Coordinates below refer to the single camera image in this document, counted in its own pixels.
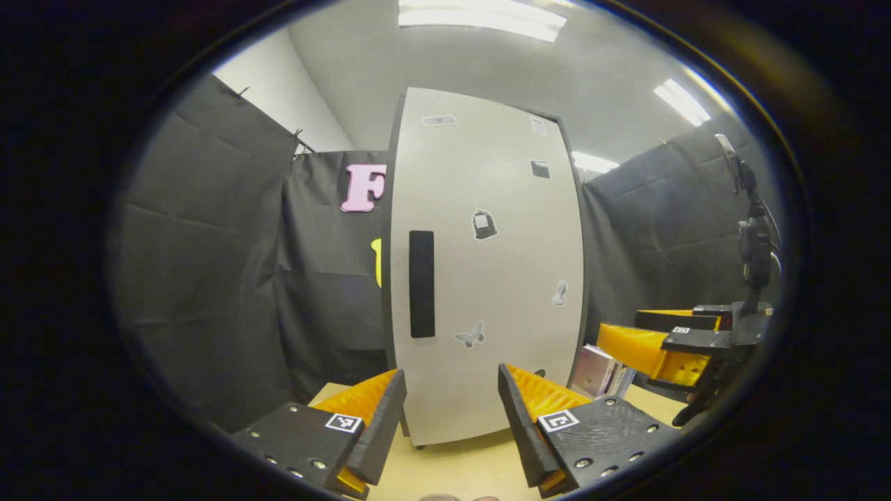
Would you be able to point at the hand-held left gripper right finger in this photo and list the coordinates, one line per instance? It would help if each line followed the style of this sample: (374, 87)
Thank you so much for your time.
(522, 438)

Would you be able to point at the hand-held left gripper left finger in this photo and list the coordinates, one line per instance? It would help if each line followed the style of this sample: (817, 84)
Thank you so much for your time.
(386, 431)

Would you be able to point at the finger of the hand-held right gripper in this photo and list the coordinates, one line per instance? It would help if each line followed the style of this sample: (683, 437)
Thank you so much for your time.
(696, 341)
(675, 320)

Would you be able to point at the grey cabinet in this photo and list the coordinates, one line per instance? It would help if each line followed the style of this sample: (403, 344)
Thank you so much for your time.
(385, 348)

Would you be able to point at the white cabinet door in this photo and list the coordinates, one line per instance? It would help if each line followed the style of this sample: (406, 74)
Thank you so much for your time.
(501, 278)

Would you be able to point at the blue-grey book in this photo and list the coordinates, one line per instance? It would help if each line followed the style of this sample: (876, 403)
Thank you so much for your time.
(628, 383)

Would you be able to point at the white and grey book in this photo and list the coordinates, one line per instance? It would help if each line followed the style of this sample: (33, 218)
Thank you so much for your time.
(618, 381)

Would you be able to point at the white and purple book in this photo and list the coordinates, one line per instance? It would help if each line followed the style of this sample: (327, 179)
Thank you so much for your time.
(592, 369)

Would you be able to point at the long ceiling light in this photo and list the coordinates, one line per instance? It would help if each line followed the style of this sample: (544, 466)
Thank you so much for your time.
(480, 17)
(595, 162)
(682, 103)

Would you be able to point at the black backdrop cloth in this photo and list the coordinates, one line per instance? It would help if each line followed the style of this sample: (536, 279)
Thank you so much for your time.
(209, 278)

